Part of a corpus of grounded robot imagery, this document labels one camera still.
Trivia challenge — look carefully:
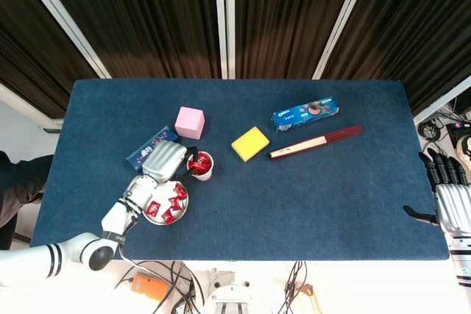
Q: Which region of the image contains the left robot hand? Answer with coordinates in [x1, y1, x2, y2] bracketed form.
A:
[141, 140, 202, 184]

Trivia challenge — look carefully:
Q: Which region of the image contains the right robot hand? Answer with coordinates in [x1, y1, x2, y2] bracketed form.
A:
[403, 147, 471, 237]

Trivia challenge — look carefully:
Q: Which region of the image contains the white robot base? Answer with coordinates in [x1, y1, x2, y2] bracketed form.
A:
[201, 268, 255, 314]

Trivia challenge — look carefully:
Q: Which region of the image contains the white paper cup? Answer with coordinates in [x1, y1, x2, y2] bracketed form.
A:
[186, 151, 215, 182]

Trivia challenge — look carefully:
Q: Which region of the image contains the dark blue long box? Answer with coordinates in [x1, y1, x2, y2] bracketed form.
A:
[125, 125, 180, 173]

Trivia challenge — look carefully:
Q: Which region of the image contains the metal bowl of red candies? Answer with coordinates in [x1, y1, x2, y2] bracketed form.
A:
[141, 180, 190, 226]

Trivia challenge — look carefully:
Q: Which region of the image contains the pink cube block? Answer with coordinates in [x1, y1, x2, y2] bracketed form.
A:
[174, 106, 205, 141]

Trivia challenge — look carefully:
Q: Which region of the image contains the white round device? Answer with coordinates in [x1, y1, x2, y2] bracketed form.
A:
[456, 134, 471, 163]

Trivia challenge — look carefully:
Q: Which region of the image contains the black box purple light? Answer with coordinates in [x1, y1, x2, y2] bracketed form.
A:
[446, 121, 471, 142]

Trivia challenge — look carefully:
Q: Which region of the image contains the yellow sponge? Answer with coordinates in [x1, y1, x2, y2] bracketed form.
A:
[230, 126, 271, 163]

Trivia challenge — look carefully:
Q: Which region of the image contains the orange handheld device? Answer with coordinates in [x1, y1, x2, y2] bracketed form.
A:
[131, 272, 171, 302]

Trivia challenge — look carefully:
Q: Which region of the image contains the blue table cloth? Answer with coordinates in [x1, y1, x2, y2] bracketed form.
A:
[27, 78, 450, 262]

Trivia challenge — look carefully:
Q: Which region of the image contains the dark brown curtain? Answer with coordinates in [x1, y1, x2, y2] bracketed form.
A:
[319, 0, 471, 116]
[0, 0, 99, 120]
[234, 0, 356, 79]
[35, 0, 222, 79]

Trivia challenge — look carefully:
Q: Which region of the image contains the blue Oreo cookie box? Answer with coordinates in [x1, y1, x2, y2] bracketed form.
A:
[271, 96, 340, 133]

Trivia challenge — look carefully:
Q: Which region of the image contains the dark red folded fan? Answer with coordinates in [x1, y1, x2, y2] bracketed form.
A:
[268, 124, 364, 162]

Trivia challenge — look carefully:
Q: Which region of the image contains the tan wooden object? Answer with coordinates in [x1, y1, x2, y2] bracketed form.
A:
[294, 283, 322, 314]

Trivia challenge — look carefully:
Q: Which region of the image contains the black coiled cable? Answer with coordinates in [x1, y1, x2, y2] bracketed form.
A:
[417, 118, 448, 143]

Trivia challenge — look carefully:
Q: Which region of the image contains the white frame bar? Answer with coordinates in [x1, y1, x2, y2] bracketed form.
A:
[412, 74, 471, 126]
[0, 82, 64, 129]

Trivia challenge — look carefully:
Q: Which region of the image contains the white double frame post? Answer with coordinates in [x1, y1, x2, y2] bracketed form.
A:
[213, 0, 236, 80]

